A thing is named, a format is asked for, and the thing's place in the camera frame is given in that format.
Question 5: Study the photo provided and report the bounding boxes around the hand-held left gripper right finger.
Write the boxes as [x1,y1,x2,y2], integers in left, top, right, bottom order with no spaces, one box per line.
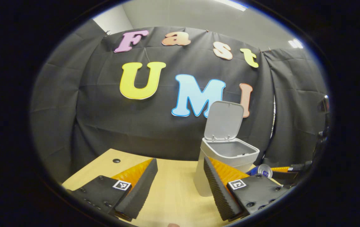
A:
[203,156,289,222]

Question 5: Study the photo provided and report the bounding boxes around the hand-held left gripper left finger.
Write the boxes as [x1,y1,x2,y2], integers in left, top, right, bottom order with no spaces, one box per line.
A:
[70,158,158,222]

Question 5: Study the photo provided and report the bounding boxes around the blue pop can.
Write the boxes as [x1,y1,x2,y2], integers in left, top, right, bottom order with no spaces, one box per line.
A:
[247,164,273,179]

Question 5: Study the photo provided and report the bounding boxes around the white desktop garbage bin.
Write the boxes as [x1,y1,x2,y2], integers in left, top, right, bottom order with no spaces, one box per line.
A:
[193,101,260,197]

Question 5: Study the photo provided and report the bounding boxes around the wooden desktop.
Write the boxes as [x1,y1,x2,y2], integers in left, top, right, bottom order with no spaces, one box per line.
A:
[62,149,290,227]

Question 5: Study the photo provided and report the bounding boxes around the long ceiling light panel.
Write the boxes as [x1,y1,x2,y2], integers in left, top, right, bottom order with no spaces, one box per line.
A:
[213,0,249,12]

